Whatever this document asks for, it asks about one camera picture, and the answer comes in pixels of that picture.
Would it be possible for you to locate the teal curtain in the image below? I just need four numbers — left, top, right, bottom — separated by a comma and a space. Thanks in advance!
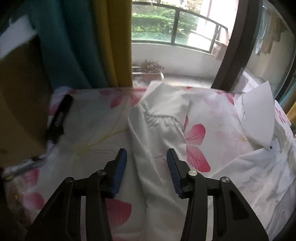
18, 0, 109, 90

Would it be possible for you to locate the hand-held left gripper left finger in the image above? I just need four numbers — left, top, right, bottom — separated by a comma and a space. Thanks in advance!
24, 148, 127, 241

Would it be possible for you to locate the potted plant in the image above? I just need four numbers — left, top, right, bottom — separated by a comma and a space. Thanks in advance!
139, 59, 164, 80

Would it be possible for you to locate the white garment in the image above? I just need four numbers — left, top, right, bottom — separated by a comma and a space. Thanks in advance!
127, 81, 296, 241

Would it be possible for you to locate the black tube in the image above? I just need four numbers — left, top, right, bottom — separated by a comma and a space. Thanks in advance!
45, 94, 74, 144

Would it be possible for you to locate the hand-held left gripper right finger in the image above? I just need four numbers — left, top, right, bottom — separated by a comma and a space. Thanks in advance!
167, 148, 270, 241

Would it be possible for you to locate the white washing machine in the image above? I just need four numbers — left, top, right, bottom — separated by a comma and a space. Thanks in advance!
236, 71, 267, 93

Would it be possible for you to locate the yellow curtain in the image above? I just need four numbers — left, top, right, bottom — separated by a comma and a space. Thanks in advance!
94, 0, 134, 88
286, 105, 296, 122

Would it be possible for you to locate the large cardboard box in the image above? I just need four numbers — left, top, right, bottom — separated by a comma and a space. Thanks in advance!
0, 35, 53, 167

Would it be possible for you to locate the balcony railing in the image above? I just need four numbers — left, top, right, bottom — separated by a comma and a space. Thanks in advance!
132, 2, 228, 55

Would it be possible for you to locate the dark sliding door frame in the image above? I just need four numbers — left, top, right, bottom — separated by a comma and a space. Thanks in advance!
210, 0, 264, 91

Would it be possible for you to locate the pink floral bedsheet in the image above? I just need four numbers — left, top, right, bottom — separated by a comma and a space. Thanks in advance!
6, 86, 296, 241

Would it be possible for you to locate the hanging beige garment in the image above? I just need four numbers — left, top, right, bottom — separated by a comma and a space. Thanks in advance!
262, 13, 282, 55

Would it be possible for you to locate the small brown carton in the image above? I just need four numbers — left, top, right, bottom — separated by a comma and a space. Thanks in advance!
211, 41, 228, 59

